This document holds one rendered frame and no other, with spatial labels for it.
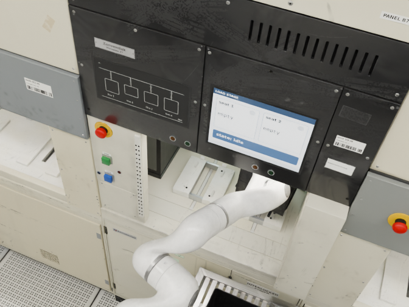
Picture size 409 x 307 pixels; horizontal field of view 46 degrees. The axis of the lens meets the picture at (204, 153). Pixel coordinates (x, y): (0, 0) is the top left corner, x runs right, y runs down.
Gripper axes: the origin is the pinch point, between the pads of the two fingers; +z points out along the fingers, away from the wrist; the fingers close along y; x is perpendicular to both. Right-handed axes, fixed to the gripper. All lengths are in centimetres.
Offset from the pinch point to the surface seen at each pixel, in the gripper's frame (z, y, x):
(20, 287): -54, -109, -122
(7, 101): -39, -91, 12
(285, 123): -33, 4, 42
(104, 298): -38, -65, -122
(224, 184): -3.5, -18.3, -31.4
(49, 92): -38, -72, 24
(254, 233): -18.1, 2.0, -34.5
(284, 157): -33.0, 6.2, 29.9
